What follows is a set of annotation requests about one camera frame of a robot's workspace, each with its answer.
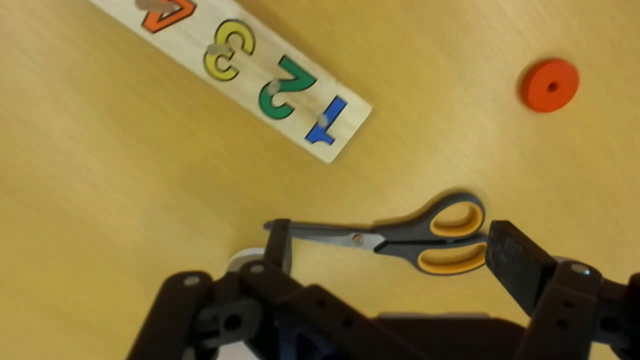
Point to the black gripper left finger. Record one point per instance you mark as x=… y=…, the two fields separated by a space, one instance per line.
x=220 y=320

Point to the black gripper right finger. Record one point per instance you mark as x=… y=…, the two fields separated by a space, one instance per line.
x=572 y=313

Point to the wooden number puzzle board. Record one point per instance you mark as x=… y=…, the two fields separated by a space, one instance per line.
x=193 y=40

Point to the orange disc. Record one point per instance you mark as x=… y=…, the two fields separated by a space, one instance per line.
x=540 y=93

